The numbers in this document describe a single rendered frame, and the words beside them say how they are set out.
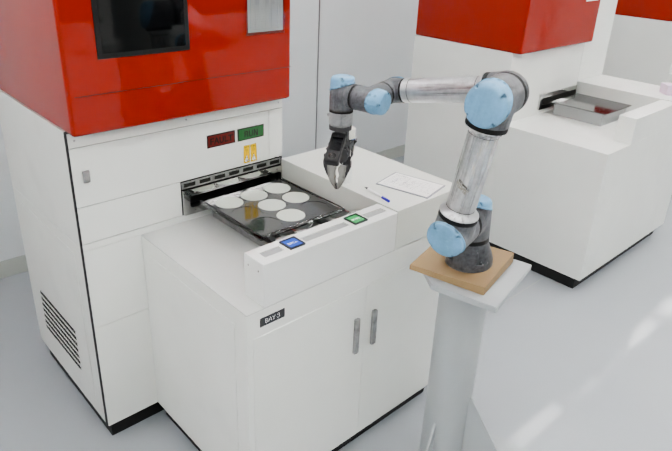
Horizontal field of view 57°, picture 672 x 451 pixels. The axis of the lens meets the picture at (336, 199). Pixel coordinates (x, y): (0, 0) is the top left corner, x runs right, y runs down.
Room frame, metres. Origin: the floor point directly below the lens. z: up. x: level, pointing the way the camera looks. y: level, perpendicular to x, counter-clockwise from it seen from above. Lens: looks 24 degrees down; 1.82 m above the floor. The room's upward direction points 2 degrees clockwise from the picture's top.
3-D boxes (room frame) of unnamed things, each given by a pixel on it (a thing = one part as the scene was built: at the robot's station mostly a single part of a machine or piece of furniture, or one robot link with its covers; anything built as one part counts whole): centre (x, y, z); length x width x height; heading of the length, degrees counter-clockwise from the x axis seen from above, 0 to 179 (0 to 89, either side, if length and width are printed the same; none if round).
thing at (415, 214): (2.20, -0.12, 0.89); 0.62 x 0.35 x 0.14; 44
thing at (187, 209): (2.14, 0.38, 0.89); 0.44 x 0.02 x 0.10; 134
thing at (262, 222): (2.00, 0.23, 0.90); 0.34 x 0.34 x 0.01; 44
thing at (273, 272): (1.69, 0.03, 0.89); 0.55 x 0.09 x 0.14; 134
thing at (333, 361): (1.98, 0.10, 0.41); 0.96 x 0.64 x 0.82; 134
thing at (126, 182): (2.03, 0.52, 1.02); 0.81 x 0.03 x 0.40; 134
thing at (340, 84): (1.85, -0.01, 1.35); 0.09 x 0.08 x 0.11; 55
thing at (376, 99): (1.81, -0.10, 1.35); 0.11 x 0.11 x 0.08; 55
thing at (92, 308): (2.28, 0.76, 0.41); 0.82 x 0.70 x 0.82; 134
